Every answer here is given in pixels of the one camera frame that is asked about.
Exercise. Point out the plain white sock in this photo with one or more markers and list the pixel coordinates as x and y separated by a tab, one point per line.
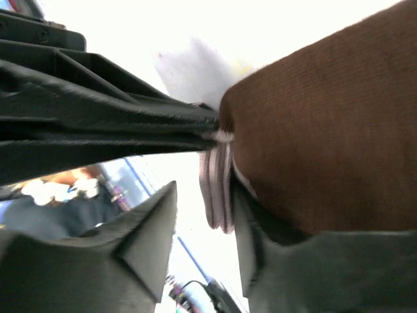
195	72

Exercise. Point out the person behind the table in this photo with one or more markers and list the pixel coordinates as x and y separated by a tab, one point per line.
63	204

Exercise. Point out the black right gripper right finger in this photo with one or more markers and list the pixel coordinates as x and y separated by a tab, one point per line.
330	272

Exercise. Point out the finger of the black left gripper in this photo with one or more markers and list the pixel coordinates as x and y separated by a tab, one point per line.
64	108

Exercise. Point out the dark brown striped sock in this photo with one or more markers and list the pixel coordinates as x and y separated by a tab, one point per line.
325	138

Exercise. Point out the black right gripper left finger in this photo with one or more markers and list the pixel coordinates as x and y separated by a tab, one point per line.
117	267

